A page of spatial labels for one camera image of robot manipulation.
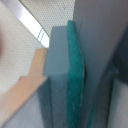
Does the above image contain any large grey pot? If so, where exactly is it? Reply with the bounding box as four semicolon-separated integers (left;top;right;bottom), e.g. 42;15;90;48
71;0;128;88

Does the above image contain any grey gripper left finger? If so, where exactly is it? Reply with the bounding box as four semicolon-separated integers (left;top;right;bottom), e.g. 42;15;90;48
38;21;85;128

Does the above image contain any pink toy stove board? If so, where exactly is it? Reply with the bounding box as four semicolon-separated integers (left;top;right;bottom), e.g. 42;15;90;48
0;48;48;128

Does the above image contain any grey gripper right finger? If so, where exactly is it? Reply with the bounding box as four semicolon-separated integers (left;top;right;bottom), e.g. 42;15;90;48
87;59;128;128

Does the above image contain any beige woven placemat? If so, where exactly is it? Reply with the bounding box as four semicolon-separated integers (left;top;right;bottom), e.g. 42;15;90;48
0;0;75;93

